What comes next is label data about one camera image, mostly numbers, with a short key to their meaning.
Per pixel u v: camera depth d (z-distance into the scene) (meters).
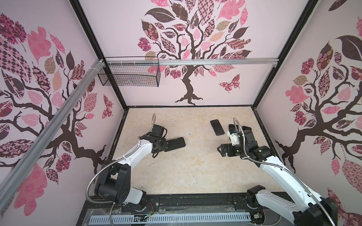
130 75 1.22
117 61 0.92
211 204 0.75
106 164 0.43
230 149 0.70
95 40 0.80
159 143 0.78
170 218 0.70
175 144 0.91
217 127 1.05
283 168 0.47
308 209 0.38
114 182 0.43
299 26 0.76
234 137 0.72
